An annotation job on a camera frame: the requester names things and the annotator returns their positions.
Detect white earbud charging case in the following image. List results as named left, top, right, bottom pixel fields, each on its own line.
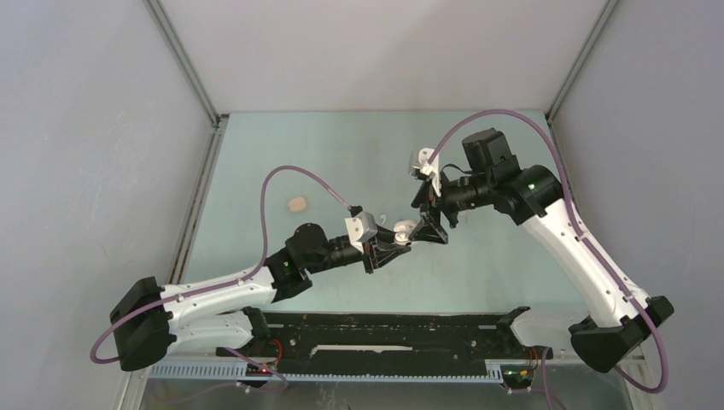
left=393, top=220, right=417, bottom=245

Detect beige earbud charging case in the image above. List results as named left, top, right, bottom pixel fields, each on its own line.
left=287, top=196, right=308, bottom=214

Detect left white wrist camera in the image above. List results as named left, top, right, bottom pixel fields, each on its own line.
left=345, top=206, right=378, bottom=253

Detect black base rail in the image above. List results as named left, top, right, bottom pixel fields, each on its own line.
left=238, top=310, right=552, bottom=376

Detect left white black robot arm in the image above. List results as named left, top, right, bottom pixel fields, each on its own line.
left=109, top=218, right=412, bottom=372

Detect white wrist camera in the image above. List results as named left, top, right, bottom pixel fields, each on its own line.
left=409, top=148, right=442, bottom=198
left=345, top=206, right=378, bottom=253

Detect grey cable duct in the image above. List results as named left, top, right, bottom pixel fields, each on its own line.
left=149, top=360, right=530, bottom=384

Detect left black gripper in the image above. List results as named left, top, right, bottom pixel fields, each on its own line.
left=306, top=223, right=410, bottom=274

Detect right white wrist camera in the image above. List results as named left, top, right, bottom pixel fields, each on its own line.
left=409, top=148, right=442, bottom=198

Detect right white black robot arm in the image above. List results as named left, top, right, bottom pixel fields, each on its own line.
left=397, top=128, right=674, bottom=372

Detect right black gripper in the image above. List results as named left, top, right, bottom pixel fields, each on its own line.
left=408, top=169, right=493, bottom=244

